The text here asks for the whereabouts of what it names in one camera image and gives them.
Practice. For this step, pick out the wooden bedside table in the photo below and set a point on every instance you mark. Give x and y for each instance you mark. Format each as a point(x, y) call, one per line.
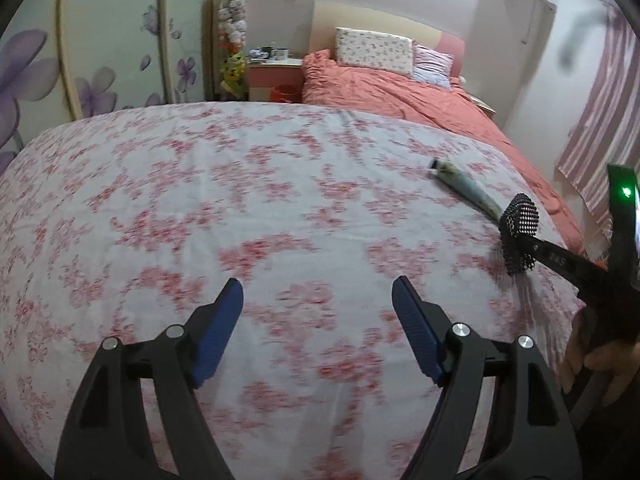
point(481, 106)

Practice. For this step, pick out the hanging column of plush toys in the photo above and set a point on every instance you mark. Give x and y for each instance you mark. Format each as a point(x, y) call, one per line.
point(234, 20)

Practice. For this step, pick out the cream pink headboard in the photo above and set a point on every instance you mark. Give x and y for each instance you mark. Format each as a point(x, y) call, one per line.
point(375, 15)

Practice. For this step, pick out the white air conditioner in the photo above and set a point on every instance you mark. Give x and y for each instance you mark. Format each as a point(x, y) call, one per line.
point(525, 0)

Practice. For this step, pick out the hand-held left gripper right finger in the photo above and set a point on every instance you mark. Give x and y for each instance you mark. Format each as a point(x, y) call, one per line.
point(415, 330)

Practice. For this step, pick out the pink floral bedsheet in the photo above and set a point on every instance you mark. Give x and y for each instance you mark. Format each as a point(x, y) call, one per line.
point(200, 210)

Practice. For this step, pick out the wardrobe with purple flowers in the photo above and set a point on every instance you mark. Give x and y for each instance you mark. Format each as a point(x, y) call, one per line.
point(110, 25)

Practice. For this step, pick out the white mug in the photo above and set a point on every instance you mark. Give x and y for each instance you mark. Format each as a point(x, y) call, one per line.
point(282, 53)

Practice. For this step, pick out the striped pillow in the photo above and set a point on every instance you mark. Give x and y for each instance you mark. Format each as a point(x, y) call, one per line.
point(432, 67)

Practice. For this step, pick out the person's right hand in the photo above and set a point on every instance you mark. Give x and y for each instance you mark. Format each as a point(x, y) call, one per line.
point(607, 365)

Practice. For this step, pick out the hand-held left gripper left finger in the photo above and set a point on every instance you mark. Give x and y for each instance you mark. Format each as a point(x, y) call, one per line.
point(220, 330)

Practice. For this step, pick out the floral pillow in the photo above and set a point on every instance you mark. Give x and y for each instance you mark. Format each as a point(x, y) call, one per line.
point(372, 52)

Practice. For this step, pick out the pink white nightstand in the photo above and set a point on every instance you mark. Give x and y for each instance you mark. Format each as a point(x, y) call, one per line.
point(270, 77)

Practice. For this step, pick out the pink striped curtain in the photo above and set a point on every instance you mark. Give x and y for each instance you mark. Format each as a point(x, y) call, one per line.
point(605, 110)

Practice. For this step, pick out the green tube with black cap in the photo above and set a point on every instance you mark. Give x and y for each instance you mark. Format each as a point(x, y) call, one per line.
point(465, 185)

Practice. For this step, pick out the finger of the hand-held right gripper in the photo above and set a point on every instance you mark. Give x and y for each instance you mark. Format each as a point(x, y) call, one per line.
point(520, 220)

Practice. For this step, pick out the dark mug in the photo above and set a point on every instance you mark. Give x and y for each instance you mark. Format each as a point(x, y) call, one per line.
point(268, 52)

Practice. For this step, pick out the orange duvet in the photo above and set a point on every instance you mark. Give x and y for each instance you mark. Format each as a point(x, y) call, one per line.
point(400, 90)

